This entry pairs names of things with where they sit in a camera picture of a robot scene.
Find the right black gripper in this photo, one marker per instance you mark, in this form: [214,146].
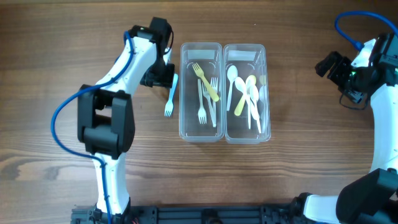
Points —
[337,71]

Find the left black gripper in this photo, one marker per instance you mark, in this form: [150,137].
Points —
[162,76]

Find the light blue plastic fork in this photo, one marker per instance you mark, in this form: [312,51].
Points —
[169,106]

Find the yellow plastic fork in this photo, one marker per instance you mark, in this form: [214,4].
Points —
[200,73]

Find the translucent white plastic fork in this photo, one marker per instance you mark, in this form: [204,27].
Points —
[210,106]

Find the white spoon thin handle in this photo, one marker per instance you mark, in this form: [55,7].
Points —
[232,74]

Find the yellow plastic spoon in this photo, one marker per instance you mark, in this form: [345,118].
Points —
[239,107]

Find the white spoon thick handle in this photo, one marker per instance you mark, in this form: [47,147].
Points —
[254,97]

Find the translucent white plastic spoon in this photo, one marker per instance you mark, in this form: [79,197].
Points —
[248,83]

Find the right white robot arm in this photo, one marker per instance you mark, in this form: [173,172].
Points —
[371,77]

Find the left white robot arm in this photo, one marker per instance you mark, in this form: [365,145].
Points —
[105,115]

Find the left clear plastic container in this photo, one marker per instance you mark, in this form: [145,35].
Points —
[209,56]

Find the clear plastic container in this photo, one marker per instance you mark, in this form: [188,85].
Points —
[247,112]
[209,56]

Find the right clear plastic container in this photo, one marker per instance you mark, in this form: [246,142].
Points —
[247,112]

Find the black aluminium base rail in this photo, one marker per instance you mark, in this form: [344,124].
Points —
[266,214]

